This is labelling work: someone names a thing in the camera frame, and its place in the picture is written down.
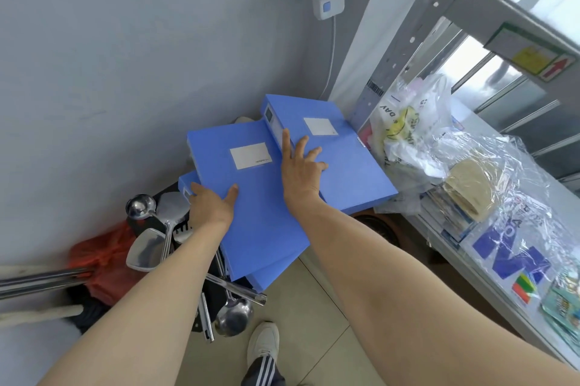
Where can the person's left hand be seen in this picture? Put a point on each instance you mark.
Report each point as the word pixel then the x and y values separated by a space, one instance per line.
pixel 210 209

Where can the person's right hand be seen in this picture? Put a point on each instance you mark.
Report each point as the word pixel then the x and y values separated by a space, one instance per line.
pixel 300 179

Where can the person's right little finger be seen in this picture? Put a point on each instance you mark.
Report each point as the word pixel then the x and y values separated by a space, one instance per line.
pixel 321 167

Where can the person's left thumb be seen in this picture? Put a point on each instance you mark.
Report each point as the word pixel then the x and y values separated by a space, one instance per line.
pixel 232 195

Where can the person's right middle finger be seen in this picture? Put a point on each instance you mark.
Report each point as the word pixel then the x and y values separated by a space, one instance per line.
pixel 301 147

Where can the blue file box white label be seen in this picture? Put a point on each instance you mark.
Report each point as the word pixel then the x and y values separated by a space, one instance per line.
pixel 258 209

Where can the blue file box labelled spine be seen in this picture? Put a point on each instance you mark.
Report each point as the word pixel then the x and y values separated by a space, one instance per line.
pixel 353 163

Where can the person's left forearm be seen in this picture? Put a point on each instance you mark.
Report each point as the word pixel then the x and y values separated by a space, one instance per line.
pixel 154 308

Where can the person's right forearm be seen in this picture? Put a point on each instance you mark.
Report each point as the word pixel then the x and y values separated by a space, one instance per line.
pixel 408 308

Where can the round steel ladle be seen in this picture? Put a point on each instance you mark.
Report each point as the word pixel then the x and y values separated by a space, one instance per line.
pixel 140 206

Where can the white plastic bag yellow smiley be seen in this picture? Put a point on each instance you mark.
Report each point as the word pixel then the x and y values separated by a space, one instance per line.
pixel 408 127

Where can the black utensil bin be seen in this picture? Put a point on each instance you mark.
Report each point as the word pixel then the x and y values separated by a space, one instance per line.
pixel 136 223

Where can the steel spatula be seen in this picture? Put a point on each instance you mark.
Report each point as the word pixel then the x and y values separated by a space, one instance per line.
pixel 145 249

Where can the large steel ladle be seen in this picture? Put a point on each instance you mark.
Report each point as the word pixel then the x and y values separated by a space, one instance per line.
pixel 233 315

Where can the stack of booklets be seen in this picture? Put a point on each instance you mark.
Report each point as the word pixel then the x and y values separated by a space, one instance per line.
pixel 446 222

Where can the red plastic bag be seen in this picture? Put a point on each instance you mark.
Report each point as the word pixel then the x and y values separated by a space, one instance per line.
pixel 104 258

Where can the beige folded cloth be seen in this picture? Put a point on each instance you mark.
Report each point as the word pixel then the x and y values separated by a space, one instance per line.
pixel 469 188

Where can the white sneaker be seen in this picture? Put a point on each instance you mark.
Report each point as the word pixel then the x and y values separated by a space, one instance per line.
pixel 263 345

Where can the grey metal shelf rack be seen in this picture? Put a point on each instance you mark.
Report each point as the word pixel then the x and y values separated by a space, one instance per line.
pixel 408 27

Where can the black striped trouser leg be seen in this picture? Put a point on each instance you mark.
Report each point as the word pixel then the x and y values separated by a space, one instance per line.
pixel 263 374

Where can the clear plastic bag blue print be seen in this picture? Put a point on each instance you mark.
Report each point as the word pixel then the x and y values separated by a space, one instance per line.
pixel 512 227

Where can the steel tube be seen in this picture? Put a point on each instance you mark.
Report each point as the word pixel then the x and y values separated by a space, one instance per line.
pixel 40 283

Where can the green yellow red sticker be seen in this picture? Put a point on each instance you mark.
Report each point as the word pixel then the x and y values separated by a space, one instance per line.
pixel 528 52

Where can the colourful printed packet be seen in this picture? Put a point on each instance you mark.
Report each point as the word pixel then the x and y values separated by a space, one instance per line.
pixel 564 304

